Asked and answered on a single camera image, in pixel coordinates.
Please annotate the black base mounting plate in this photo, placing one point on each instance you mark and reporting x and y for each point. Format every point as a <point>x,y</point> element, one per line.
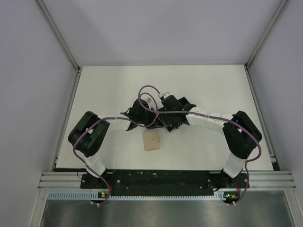
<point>163,182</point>

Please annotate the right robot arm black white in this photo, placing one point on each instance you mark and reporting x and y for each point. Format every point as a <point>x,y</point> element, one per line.
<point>241,134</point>

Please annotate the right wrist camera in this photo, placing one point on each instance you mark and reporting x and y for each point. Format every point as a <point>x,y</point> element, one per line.
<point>164,95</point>

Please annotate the aluminium frame rail front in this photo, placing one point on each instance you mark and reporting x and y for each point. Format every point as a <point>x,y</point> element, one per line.
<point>259,181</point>

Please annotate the right aluminium corner post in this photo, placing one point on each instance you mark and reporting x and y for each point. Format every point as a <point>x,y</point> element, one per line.
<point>267,32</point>

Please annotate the black card holder box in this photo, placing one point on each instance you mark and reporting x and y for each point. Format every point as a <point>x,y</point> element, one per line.
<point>173,123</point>

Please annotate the left aluminium corner post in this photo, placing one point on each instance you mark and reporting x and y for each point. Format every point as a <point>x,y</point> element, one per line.
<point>57,34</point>

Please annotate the grey slotted cable duct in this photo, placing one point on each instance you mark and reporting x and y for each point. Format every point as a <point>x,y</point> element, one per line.
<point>100,196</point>

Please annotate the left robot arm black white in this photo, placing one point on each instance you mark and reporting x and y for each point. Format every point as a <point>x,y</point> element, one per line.
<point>89,133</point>

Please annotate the beige card stack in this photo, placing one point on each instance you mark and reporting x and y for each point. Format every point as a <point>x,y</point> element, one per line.
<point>151,140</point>

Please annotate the aluminium corner post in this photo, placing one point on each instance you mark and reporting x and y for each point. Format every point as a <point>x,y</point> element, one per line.
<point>57,34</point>
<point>267,32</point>

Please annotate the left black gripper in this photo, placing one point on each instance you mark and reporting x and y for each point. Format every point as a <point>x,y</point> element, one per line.
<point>151,111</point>

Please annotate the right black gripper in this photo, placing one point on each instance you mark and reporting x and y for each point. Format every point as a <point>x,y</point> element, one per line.
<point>164,115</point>

